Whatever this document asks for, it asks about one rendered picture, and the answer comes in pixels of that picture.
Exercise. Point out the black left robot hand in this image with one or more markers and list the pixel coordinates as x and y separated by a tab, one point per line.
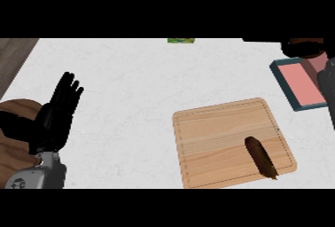
55	118

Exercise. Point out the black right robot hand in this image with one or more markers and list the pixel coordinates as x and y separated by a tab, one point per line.
306	50

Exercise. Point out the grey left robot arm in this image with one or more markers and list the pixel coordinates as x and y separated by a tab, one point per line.
42	174

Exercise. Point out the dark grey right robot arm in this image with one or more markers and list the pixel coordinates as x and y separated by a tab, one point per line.
329	85

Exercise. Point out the teal box with pink inside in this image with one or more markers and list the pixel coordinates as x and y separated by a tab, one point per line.
302	85

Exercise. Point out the round brown wooden board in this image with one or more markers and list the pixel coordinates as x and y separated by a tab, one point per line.
14	153

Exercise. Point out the light wooden cutting board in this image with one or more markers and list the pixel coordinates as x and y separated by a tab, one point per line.
213	142

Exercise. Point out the green package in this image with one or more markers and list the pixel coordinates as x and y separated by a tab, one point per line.
181	40

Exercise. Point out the dark brown oblong food item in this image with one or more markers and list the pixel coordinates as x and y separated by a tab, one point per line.
261	156

